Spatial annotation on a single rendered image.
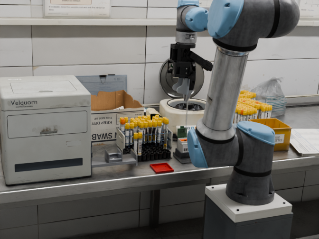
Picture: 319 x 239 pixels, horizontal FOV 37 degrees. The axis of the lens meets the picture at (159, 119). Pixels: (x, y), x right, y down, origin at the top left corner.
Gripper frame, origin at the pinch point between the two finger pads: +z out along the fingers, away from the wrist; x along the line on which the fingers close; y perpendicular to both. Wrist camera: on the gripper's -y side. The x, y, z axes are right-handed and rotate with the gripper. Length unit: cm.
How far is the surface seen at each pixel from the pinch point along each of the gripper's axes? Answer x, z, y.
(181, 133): -3.0, 15.3, 0.1
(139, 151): -2.0, 20.4, 17.3
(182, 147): 1.9, 18.7, 1.4
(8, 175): 7, 21, 65
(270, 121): -10.3, 15.7, -45.0
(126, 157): 2.4, 20.5, 23.5
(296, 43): -57, -10, -89
